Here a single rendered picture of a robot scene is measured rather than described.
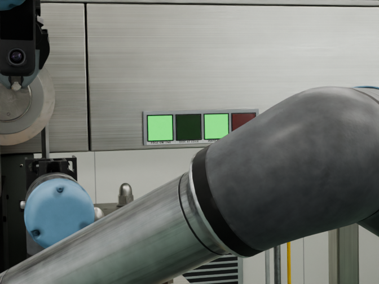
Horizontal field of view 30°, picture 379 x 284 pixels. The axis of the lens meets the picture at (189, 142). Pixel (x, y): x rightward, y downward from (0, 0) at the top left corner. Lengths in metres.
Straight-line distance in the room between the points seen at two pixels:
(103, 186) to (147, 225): 3.24
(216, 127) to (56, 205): 0.75
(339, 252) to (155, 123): 0.61
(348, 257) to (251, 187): 1.30
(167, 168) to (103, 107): 2.43
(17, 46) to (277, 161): 0.47
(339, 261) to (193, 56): 0.66
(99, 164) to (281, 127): 3.29
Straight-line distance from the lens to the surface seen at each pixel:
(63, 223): 0.79
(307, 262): 4.19
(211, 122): 1.48
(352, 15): 1.61
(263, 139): 0.53
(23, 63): 0.91
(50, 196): 0.78
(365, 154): 0.54
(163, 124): 1.46
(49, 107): 1.10
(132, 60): 1.45
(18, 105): 1.08
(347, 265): 1.82
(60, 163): 0.94
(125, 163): 3.82
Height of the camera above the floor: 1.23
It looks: 3 degrees down
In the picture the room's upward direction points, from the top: 1 degrees counter-clockwise
